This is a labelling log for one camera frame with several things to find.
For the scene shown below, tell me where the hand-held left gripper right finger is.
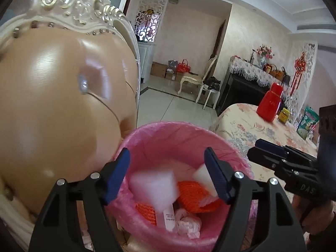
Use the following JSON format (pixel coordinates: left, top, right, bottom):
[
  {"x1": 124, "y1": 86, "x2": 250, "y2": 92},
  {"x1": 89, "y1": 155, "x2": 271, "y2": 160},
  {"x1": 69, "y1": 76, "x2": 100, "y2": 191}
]
[{"x1": 204, "y1": 147, "x2": 307, "y2": 252}]

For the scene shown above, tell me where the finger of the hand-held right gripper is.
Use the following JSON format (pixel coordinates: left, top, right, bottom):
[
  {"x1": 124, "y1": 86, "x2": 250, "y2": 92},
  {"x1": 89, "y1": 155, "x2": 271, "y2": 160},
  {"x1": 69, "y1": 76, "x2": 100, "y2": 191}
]
[
  {"x1": 247, "y1": 147, "x2": 302, "y2": 179},
  {"x1": 254, "y1": 139, "x2": 319, "y2": 164}
]

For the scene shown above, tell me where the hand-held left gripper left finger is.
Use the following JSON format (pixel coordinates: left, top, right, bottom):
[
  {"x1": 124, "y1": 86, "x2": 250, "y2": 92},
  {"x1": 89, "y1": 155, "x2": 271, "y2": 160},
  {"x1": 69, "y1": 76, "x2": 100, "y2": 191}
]
[{"x1": 28, "y1": 147, "x2": 131, "y2": 252}]

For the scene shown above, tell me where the small white foam block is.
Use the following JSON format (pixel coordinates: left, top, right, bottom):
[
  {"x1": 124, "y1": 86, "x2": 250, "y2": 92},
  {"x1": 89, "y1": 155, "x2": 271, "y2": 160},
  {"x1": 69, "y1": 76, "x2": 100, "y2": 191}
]
[{"x1": 192, "y1": 164, "x2": 218, "y2": 197}]

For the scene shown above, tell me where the orange foam fruit net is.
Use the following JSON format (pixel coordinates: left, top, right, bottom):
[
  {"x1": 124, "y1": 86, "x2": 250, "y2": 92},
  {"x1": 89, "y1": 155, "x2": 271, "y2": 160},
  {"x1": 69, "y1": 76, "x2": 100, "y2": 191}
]
[
  {"x1": 177, "y1": 181, "x2": 223, "y2": 214},
  {"x1": 135, "y1": 202, "x2": 158, "y2": 226}
]

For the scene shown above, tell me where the large white foam block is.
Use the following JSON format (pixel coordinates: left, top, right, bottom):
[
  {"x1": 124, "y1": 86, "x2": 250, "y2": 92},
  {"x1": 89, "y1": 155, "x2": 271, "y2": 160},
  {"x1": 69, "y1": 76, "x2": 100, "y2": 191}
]
[{"x1": 129, "y1": 169, "x2": 177, "y2": 213}]

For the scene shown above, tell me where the pink lined trash bin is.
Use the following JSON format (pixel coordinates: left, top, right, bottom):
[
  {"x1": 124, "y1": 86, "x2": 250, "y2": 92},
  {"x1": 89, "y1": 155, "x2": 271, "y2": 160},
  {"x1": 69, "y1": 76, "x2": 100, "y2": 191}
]
[{"x1": 105, "y1": 121, "x2": 256, "y2": 252}]

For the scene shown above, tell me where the pale paper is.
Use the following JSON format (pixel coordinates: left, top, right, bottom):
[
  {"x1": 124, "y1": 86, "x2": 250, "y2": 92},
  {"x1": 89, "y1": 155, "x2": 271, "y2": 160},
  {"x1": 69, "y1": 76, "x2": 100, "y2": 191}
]
[{"x1": 175, "y1": 209, "x2": 202, "y2": 238}]

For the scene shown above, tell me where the small beige labelled packet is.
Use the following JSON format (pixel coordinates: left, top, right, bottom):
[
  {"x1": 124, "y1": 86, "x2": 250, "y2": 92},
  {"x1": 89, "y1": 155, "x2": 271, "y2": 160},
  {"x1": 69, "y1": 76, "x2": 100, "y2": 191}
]
[{"x1": 163, "y1": 202, "x2": 176, "y2": 233}]

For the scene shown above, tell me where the person's right hand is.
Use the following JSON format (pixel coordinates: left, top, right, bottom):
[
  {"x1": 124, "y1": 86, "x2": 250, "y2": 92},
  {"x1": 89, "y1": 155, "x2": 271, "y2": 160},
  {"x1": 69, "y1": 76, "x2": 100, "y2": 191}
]
[{"x1": 291, "y1": 194, "x2": 336, "y2": 244}]

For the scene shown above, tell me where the floral tablecloth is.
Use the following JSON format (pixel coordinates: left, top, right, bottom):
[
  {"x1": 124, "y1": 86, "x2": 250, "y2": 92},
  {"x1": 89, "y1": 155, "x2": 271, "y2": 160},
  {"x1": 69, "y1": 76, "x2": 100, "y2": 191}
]
[{"x1": 209, "y1": 103, "x2": 319, "y2": 216}]

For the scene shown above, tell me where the small brown yellow-lid jar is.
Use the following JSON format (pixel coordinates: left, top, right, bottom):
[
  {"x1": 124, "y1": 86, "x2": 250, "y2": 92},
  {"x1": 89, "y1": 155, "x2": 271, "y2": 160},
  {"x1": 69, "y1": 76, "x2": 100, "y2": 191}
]
[{"x1": 278, "y1": 108, "x2": 290, "y2": 124}]

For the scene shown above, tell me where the red thermos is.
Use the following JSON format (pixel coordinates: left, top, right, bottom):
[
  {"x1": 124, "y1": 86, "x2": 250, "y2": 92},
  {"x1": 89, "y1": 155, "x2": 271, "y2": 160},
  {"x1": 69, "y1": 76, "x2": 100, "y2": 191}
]
[{"x1": 256, "y1": 83, "x2": 284, "y2": 122}]

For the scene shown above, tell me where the green snack bag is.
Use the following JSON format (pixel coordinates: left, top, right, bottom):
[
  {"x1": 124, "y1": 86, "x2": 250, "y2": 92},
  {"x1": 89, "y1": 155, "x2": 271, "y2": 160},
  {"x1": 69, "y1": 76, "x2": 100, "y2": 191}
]
[{"x1": 297, "y1": 106, "x2": 320, "y2": 140}]

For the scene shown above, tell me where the black piano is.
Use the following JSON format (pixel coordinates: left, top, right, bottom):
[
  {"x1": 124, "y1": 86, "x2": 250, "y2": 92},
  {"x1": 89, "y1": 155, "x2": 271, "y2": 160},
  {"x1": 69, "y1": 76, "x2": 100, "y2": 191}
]
[{"x1": 217, "y1": 71, "x2": 271, "y2": 116}]

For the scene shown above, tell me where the tan handbag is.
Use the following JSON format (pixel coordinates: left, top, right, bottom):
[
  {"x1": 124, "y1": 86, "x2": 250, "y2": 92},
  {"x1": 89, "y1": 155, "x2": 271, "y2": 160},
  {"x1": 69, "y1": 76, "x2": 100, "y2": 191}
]
[{"x1": 270, "y1": 64, "x2": 284, "y2": 78}]

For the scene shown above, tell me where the white lace piano cover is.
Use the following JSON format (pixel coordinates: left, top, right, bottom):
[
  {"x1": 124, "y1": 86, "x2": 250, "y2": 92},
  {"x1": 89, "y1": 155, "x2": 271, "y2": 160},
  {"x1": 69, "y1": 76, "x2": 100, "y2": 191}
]
[{"x1": 228, "y1": 56, "x2": 290, "y2": 87}]

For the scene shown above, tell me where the white stool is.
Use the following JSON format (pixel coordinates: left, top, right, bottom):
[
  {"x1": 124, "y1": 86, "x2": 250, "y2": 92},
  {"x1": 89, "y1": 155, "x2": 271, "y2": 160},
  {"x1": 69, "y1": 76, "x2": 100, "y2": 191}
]
[{"x1": 196, "y1": 84, "x2": 221, "y2": 110}]

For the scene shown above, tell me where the black bag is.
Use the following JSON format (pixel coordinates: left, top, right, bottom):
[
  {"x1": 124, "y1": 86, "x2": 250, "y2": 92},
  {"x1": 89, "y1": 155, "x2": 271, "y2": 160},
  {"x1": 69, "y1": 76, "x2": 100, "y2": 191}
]
[{"x1": 203, "y1": 76, "x2": 221, "y2": 91}]

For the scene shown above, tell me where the white lattice screen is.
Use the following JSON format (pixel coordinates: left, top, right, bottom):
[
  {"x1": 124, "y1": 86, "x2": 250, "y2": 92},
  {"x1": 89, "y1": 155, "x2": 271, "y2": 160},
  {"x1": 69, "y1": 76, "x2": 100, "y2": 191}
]
[
  {"x1": 134, "y1": 0, "x2": 168, "y2": 44},
  {"x1": 285, "y1": 42, "x2": 319, "y2": 116}
]

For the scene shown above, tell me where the flower vase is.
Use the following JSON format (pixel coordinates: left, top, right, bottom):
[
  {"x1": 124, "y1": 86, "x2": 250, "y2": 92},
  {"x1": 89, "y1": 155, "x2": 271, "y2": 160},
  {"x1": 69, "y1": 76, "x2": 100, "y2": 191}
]
[{"x1": 256, "y1": 45, "x2": 275, "y2": 68}]

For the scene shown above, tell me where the beige padded carved chair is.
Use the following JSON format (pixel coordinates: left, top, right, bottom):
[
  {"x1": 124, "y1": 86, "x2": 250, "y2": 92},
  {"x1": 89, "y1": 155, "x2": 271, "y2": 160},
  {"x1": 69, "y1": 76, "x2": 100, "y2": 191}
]
[{"x1": 0, "y1": 0, "x2": 141, "y2": 252}]

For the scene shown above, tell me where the beige cushioned chair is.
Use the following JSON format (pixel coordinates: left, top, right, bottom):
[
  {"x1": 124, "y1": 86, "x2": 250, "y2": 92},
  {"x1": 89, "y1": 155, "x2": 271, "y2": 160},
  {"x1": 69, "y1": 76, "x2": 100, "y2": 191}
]
[{"x1": 177, "y1": 56, "x2": 218, "y2": 95}]

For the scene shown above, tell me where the cardboard box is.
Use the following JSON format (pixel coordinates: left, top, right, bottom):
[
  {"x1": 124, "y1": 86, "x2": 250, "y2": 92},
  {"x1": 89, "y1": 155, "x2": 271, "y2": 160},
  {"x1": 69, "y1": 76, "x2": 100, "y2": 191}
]
[{"x1": 151, "y1": 62, "x2": 168, "y2": 78}]

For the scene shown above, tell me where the red handbag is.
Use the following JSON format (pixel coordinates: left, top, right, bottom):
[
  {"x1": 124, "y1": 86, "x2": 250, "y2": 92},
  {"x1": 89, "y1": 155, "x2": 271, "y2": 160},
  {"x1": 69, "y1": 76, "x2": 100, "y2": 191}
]
[{"x1": 176, "y1": 59, "x2": 192, "y2": 73}]

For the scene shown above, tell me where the low white cabinet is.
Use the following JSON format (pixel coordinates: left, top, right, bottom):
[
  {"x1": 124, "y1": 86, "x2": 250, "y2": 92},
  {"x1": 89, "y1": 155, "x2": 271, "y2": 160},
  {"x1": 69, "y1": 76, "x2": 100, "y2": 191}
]
[{"x1": 138, "y1": 42, "x2": 157, "y2": 84}]

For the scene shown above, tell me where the red knot wall hanging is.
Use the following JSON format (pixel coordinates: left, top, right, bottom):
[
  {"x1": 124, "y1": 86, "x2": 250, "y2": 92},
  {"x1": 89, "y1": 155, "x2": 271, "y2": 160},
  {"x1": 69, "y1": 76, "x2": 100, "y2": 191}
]
[{"x1": 290, "y1": 47, "x2": 307, "y2": 96}]

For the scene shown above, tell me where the dark wooden door frame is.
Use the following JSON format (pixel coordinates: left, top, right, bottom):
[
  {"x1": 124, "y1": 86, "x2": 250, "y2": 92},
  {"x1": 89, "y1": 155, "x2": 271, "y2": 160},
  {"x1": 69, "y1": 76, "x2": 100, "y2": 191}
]
[{"x1": 211, "y1": 20, "x2": 227, "y2": 66}]

